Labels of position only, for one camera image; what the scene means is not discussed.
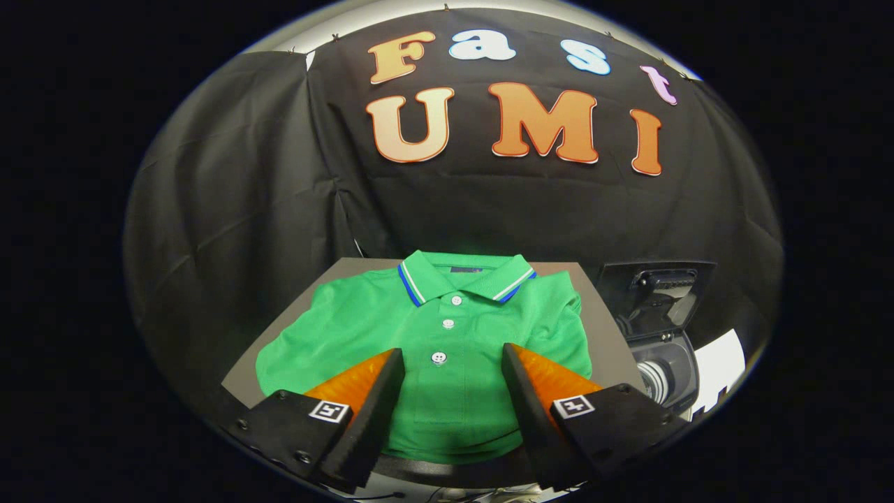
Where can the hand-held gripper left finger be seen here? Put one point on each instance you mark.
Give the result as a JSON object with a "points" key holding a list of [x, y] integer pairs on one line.
{"points": [[374, 419]]}

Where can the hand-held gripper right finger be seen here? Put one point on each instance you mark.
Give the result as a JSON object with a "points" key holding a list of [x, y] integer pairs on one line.
{"points": [[534, 419]]}

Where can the green polo shirt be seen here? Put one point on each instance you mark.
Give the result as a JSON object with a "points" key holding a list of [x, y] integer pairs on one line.
{"points": [[454, 405]]}

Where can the grey washing machine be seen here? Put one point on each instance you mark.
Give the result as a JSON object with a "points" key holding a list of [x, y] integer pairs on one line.
{"points": [[674, 370]]}

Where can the white flat board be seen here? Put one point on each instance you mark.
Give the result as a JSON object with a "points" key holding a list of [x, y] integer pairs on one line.
{"points": [[723, 363]]}

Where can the black backdrop cloth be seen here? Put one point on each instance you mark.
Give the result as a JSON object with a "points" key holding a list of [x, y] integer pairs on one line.
{"points": [[489, 209]]}

